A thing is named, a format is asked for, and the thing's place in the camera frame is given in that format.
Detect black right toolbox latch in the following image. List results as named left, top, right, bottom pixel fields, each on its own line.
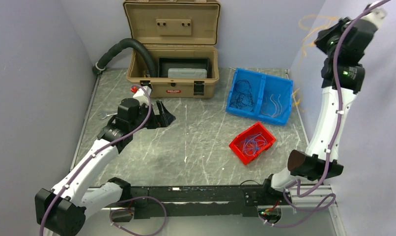
left=193, top=81, right=205, bottom=96

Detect tan plastic toolbox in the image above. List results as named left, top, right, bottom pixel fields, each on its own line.
left=123, top=0, right=221, bottom=98

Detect silver combination wrench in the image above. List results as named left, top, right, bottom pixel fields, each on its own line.
left=97, top=111, right=117, bottom=120

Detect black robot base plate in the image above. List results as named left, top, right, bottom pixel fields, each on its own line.
left=98, top=184, right=293, bottom=220

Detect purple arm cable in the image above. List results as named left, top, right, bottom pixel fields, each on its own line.
left=39, top=84, right=168, bottom=236
left=258, top=0, right=392, bottom=228

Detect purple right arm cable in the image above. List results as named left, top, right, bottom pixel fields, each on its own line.
left=258, top=0, right=392, bottom=228

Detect red plastic bin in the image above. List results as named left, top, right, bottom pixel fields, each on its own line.
left=229, top=122, right=277, bottom=165

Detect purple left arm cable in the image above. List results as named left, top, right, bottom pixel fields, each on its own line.
left=39, top=84, right=168, bottom=236

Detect blue divided plastic bin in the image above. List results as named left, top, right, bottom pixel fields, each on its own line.
left=226, top=68, right=293, bottom=126

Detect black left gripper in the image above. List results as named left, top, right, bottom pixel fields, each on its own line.
left=130, top=100, right=175, bottom=133

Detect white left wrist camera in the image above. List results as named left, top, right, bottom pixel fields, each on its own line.
left=131, top=85, right=152, bottom=106

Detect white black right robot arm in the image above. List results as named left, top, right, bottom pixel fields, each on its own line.
left=260, top=14, right=384, bottom=204

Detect black tray in toolbox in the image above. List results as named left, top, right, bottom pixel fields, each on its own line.
left=158, top=57, right=212, bottom=78

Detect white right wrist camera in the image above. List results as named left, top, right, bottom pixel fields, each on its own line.
left=361, top=7, right=388, bottom=28

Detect black cable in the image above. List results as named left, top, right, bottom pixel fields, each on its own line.
left=229, top=79, right=255, bottom=110

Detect blue yellow black cables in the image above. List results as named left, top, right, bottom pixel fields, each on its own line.
left=290, top=13, right=340, bottom=112

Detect black corrugated hose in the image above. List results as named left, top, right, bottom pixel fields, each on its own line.
left=92, top=38, right=159, bottom=78

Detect yellow cable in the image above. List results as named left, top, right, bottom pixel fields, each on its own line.
left=259, top=93, right=283, bottom=118

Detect grey case in toolbox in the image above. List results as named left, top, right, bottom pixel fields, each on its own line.
left=168, top=68, right=207, bottom=79

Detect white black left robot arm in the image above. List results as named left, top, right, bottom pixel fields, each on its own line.
left=35, top=98, right=176, bottom=236

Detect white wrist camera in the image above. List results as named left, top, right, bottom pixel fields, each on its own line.
left=131, top=85, right=152, bottom=106
left=361, top=7, right=388, bottom=28

